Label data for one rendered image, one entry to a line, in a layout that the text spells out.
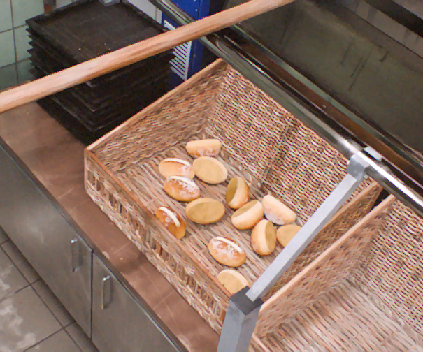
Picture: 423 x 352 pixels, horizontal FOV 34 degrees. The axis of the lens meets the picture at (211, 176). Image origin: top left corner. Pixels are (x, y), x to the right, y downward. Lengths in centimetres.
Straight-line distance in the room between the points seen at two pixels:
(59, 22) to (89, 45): 13
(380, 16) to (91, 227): 84
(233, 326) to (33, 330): 114
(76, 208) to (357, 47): 79
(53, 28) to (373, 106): 85
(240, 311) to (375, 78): 66
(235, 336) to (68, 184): 77
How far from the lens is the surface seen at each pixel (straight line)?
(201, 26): 130
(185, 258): 153
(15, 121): 203
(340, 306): 169
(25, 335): 226
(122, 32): 190
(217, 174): 182
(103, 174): 169
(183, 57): 204
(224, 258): 166
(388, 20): 152
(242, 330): 122
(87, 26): 191
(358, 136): 168
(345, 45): 163
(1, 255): 244
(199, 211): 173
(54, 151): 193
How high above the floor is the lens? 191
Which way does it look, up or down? 45 degrees down
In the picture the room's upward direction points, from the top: 10 degrees clockwise
